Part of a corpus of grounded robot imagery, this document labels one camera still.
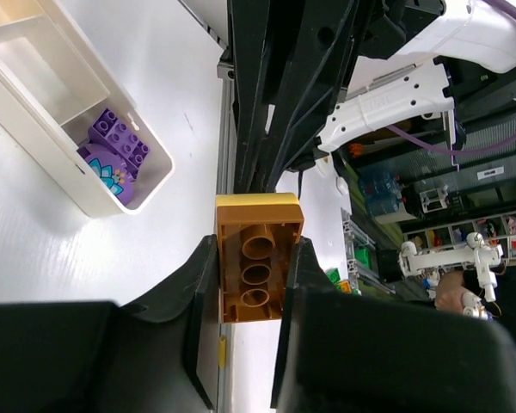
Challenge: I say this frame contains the purple lego plate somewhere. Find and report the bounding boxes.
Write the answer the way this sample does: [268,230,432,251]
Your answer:
[88,108,151,179]

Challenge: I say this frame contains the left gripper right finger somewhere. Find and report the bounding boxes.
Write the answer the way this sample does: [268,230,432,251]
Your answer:
[271,238,516,412]

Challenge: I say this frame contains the white compartment tray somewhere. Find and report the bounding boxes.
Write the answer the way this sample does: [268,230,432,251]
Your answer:
[0,1,175,218]

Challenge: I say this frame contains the purple flower lego block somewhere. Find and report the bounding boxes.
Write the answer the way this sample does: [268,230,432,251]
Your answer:
[77,143,135,206]

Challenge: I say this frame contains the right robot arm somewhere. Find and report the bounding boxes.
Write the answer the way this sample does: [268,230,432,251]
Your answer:
[228,1,516,194]

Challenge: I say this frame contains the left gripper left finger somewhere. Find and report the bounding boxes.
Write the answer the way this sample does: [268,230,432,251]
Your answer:
[0,235,219,412]

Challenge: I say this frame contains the aluminium front rail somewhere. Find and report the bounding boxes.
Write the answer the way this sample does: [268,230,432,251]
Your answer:
[193,69,237,412]

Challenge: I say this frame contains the water bottles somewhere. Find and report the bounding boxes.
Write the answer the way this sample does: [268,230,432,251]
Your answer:
[358,171,411,224]

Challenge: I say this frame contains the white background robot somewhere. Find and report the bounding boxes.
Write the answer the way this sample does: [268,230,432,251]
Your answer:
[398,232,503,321]

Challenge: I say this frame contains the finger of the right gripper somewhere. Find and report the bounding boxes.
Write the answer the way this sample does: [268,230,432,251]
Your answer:
[257,1,378,193]
[228,1,281,194]

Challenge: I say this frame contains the brown lego brick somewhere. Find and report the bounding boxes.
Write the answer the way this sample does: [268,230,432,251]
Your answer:
[223,204,304,324]

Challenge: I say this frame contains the pale yellow lego brick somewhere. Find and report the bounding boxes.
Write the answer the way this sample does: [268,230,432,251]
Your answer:
[216,193,299,207]

